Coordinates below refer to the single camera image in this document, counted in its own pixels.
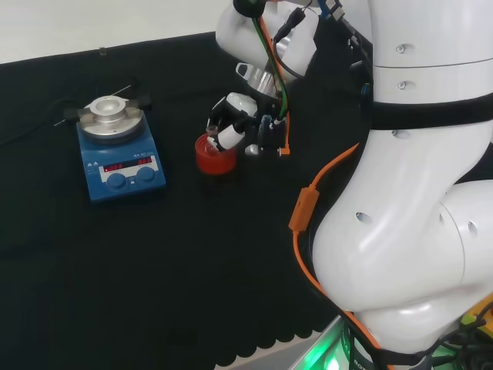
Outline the orange cable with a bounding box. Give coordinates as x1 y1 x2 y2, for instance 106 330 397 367
256 15 396 370

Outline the orange flask support ring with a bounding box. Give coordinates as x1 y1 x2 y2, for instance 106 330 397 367
194 133 238 177

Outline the clear glass round-bottom flask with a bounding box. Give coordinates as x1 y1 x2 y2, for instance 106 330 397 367
206 125 226 155

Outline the black bench cloth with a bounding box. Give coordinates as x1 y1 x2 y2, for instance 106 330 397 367
0 31 377 369

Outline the blue base laboratory heater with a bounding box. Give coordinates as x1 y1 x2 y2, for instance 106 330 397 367
63 93 169 204

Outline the black cable bundle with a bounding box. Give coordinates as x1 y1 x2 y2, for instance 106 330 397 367
423 304 493 370

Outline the green cable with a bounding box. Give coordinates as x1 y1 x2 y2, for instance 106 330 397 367
249 15 289 119

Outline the metal temperature probe with cable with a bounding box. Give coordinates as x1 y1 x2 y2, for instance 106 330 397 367
0 79 142 147

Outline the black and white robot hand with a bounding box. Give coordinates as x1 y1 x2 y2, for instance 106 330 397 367
207 91 292 159

